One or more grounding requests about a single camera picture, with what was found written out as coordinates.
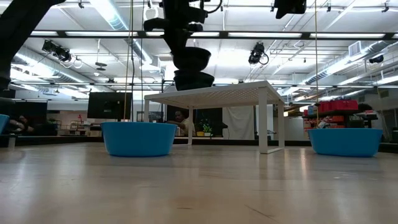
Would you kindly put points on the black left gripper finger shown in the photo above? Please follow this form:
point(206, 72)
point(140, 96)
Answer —
point(173, 43)
point(184, 43)

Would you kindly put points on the floral pattern black bowl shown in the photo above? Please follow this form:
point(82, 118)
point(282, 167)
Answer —
point(194, 59)
point(193, 81)

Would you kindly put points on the blue plastic mini bowl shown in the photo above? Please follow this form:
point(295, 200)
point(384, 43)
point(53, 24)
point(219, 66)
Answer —
point(345, 141)
point(138, 138)

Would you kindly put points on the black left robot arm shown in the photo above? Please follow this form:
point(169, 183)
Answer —
point(21, 25)

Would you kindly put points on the black overhead beam with lights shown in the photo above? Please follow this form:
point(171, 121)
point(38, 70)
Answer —
point(264, 34)

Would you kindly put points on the white perforated metal shelf rack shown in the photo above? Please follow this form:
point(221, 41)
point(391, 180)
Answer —
point(217, 93)

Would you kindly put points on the person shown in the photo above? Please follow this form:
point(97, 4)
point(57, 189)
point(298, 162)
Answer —
point(184, 124)
point(20, 123)

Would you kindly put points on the green potted plant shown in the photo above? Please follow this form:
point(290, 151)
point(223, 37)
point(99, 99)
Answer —
point(207, 128)

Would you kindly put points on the black computer monitor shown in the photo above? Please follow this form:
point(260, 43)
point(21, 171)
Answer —
point(109, 105)

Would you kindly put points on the white hanging sheet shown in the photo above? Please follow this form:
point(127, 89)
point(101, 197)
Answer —
point(239, 123)

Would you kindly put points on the red storage bin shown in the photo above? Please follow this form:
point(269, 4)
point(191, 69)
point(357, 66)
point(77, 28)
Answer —
point(345, 105)
point(325, 106)

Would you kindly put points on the blue container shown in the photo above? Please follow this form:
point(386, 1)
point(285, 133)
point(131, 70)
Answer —
point(3, 123)

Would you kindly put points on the black ceiling-mounted camera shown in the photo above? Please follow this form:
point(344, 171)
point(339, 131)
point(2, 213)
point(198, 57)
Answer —
point(57, 51)
point(256, 53)
point(376, 59)

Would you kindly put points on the black aluminium table frame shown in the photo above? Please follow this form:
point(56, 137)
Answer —
point(62, 140)

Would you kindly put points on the white short post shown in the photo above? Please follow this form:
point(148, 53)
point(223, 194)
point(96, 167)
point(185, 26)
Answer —
point(12, 142)

